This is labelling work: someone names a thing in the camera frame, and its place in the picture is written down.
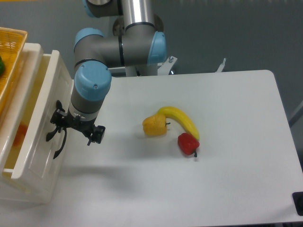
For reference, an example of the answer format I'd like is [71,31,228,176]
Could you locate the yellow bell pepper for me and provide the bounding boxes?
[142,113,170,136]

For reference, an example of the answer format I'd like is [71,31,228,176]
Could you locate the red bell pepper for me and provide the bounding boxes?
[178,133,200,157]

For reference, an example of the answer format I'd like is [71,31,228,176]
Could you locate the white table bracket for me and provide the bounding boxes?
[216,58,226,73]

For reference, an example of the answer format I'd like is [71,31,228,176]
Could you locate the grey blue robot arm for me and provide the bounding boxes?
[46,0,167,143]

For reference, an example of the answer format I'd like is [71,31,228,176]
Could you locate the white drawer cabinet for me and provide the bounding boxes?
[0,43,74,205]

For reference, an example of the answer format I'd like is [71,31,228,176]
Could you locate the orange knotted bread roll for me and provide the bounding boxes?
[13,123,28,147]

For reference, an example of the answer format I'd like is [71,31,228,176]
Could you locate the yellow banana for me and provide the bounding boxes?
[157,106,200,140]

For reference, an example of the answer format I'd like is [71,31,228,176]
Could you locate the black corner device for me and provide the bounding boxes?
[292,192,303,216]

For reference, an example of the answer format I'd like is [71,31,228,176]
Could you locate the black drawer handle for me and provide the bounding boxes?
[45,126,67,159]

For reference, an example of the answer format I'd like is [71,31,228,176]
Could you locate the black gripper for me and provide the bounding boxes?
[50,100,106,146]

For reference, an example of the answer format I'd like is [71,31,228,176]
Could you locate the green bell pepper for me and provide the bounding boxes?
[0,57,5,75]

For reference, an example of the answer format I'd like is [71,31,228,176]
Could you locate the yellow wicker basket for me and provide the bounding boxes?
[0,27,27,114]

